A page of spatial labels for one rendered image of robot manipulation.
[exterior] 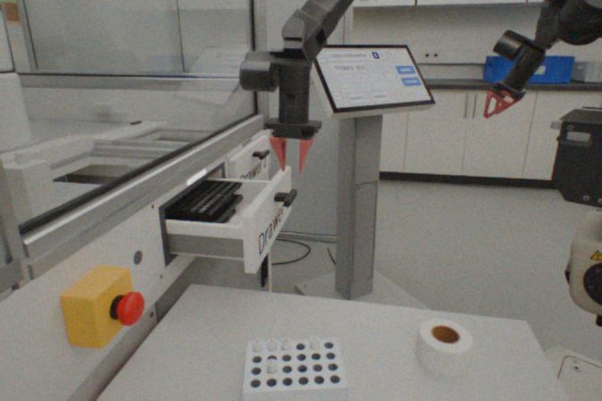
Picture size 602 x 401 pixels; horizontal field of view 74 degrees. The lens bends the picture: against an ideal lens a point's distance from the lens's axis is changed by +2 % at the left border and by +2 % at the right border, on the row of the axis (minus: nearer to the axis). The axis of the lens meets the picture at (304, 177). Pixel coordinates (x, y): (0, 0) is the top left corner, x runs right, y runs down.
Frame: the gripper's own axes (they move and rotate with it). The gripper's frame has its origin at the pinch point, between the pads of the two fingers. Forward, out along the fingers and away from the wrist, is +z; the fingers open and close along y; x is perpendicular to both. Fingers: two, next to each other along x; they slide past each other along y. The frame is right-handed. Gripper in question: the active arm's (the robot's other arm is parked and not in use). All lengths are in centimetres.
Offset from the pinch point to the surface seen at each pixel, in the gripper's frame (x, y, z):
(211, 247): 15.9, 10.4, 10.6
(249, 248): 17.6, 3.2, 9.0
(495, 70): -301, -113, -10
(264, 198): 10.0, 2.8, 3.0
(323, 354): 30.8, -11.1, 15.6
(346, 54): -93, -2, -21
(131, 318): 37.4, 11.3, 8.9
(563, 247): -176, -137, 91
